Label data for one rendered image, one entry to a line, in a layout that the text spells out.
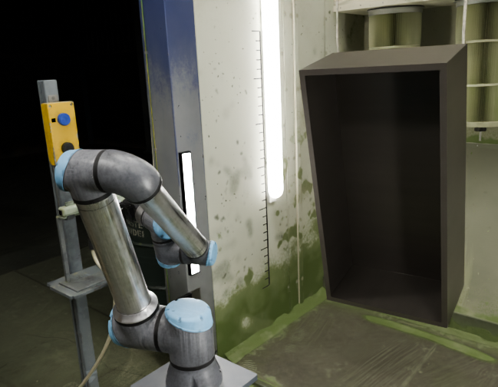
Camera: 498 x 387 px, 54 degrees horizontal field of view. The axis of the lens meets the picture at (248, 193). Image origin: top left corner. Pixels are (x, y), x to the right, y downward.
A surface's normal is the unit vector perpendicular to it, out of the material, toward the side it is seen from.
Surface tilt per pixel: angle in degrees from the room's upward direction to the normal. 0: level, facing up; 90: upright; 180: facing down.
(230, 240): 90
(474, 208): 57
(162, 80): 90
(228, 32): 90
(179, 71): 90
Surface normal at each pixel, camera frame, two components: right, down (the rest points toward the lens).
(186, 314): 0.04, -0.96
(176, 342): -0.30, 0.25
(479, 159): -0.56, -0.34
